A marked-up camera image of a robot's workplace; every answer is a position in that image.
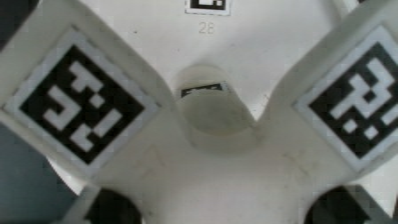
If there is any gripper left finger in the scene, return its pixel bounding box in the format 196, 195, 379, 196
55, 186, 143, 224

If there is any white cylindrical table leg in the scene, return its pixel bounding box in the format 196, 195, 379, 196
176, 65, 254, 136

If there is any white cross-shaped table base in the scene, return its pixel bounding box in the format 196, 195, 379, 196
0, 0, 398, 224

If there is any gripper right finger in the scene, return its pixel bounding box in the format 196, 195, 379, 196
304, 185, 391, 224

